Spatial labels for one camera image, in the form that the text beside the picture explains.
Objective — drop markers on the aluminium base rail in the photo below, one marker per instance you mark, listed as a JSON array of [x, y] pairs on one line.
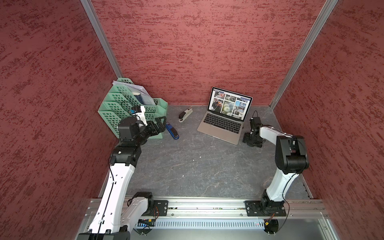
[[229, 208]]

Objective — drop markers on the black beige stapler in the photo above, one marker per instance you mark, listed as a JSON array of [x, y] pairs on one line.
[[185, 114]]

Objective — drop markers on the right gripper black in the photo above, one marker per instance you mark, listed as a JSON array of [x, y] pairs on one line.
[[246, 139]]

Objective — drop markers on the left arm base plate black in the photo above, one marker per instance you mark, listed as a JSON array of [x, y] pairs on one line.
[[157, 208]]

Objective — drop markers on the silver laptop computer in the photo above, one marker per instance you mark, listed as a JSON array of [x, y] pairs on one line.
[[225, 115]]

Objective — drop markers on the papers in organizer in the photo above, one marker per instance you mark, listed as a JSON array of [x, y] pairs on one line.
[[139, 92]]

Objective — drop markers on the left aluminium corner post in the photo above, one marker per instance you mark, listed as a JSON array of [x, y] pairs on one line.
[[96, 24]]

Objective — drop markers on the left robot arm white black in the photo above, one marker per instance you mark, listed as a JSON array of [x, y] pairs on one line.
[[110, 221]]

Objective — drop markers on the green plastic file organizer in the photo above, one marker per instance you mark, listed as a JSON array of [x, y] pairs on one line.
[[117, 105]]

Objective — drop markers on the right aluminium corner post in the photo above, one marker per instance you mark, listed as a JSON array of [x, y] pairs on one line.
[[319, 23]]

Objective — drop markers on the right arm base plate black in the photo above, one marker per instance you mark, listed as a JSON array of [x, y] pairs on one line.
[[252, 208]]

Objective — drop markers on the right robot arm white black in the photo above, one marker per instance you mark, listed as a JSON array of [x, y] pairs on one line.
[[290, 158]]

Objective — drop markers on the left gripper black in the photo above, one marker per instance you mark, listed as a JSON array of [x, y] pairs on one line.
[[161, 127]]

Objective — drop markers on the aluminium corner post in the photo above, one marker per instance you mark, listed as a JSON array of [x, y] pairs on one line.
[[96, 24], [319, 23]]

